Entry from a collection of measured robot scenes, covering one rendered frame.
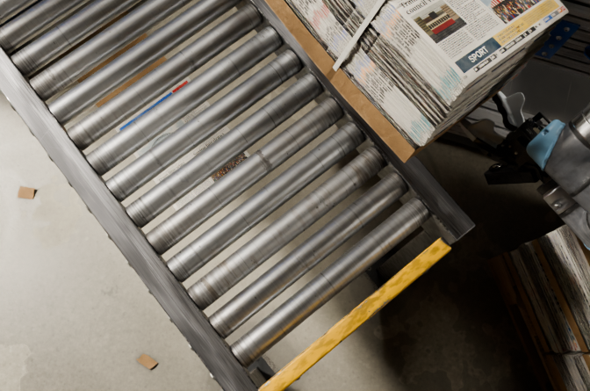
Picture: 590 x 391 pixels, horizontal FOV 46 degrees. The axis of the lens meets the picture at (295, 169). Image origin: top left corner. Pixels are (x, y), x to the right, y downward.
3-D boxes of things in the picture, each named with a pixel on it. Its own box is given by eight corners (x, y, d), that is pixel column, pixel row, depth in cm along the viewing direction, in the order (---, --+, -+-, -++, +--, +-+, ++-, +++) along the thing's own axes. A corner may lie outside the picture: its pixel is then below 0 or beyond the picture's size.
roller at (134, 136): (286, 47, 145) (287, 36, 140) (98, 183, 136) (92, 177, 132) (272, 29, 146) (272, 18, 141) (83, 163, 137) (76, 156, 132)
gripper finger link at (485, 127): (469, 99, 121) (514, 124, 122) (451, 118, 126) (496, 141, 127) (464, 112, 120) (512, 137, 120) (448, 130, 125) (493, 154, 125)
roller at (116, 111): (267, 24, 146) (267, 12, 141) (79, 157, 138) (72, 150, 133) (253, 7, 147) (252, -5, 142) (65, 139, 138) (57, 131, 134)
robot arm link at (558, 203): (572, 199, 128) (548, 221, 123) (554, 180, 129) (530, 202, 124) (599, 180, 121) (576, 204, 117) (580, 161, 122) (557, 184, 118)
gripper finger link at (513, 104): (519, 73, 128) (538, 116, 125) (501, 90, 133) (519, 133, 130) (506, 73, 127) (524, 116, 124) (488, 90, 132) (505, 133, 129)
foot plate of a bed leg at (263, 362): (289, 382, 200) (289, 382, 199) (249, 416, 197) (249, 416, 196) (260, 344, 202) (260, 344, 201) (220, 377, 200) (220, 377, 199)
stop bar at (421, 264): (451, 250, 130) (454, 249, 128) (268, 405, 122) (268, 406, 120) (440, 237, 131) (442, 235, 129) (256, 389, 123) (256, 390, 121)
